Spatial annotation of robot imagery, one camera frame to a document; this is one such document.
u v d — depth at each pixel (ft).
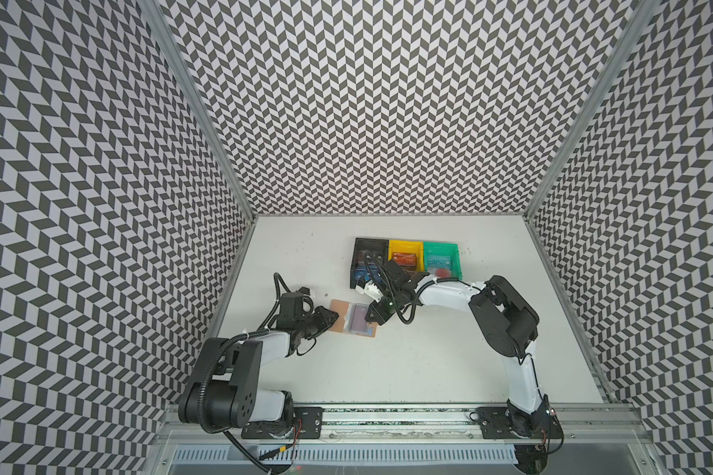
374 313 2.64
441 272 3.25
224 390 1.40
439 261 3.35
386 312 2.71
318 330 2.64
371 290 2.79
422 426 2.42
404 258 3.35
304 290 2.84
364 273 3.42
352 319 2.95
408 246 3.41
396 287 2.48
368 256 3.43
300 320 2.49
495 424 2.38
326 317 2.65
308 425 2.38
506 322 1.78
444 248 3.55
